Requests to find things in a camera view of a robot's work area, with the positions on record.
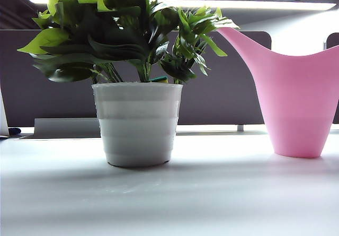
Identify narrow dark grey desk partition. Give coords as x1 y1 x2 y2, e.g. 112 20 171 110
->
325 32 339 125

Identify white slanted panel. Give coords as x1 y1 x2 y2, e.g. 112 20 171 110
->
0 87 10 137

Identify light grey flat box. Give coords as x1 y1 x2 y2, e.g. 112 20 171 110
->
33 118 101 139

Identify pink plastic watering can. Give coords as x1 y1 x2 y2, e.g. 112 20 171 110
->
216 27 339 159

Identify long ceiling light strip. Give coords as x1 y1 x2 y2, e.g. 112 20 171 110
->
25 0 337 11

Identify green yellow plant tag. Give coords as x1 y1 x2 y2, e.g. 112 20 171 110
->
148 75 168 84

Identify wide dark grey desk partition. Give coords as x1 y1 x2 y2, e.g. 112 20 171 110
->
0 29 272 127

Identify green leafy plant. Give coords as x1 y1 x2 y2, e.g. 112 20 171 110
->
16 0 240 85

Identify white ribbed plant pot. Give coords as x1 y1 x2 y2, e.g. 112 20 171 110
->
91 82 184 168

